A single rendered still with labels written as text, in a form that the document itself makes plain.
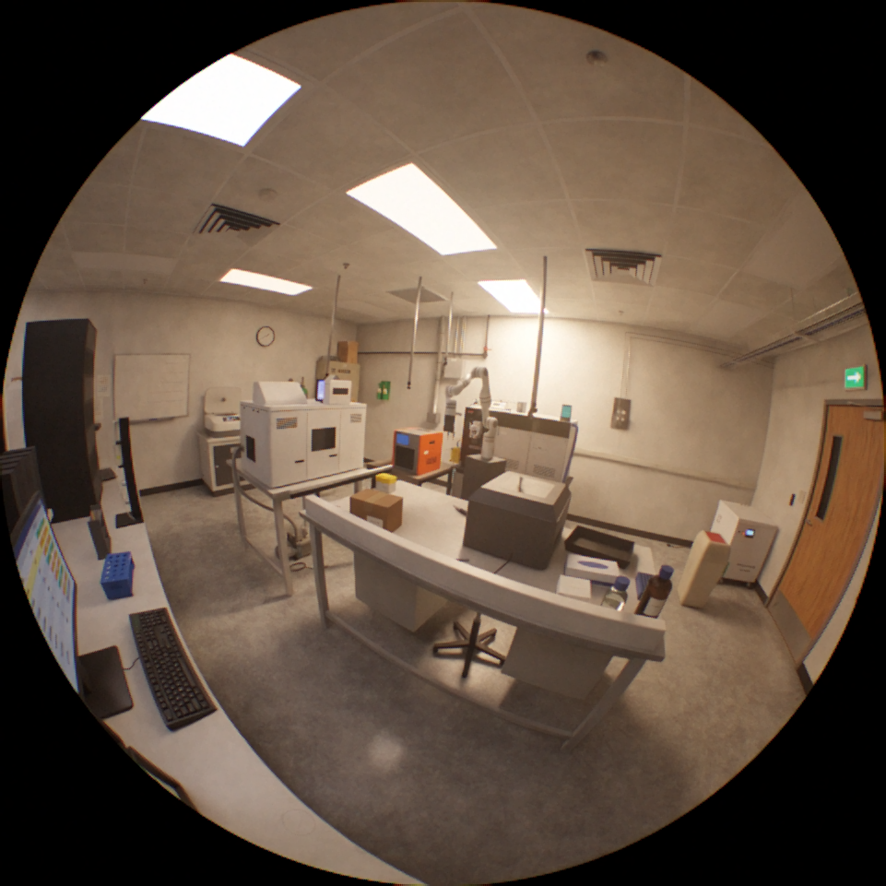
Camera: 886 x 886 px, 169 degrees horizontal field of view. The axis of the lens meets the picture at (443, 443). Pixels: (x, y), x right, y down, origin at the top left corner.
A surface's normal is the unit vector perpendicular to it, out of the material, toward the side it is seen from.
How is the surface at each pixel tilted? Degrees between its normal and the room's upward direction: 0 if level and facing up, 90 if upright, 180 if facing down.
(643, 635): 90
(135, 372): 90
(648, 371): 90
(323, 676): 0
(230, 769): 0
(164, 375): 90
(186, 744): 0
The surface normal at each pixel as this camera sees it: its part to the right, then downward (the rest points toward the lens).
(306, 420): 0.85, 0.18
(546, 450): -0.52, 0.11
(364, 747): 0.10, -0.98
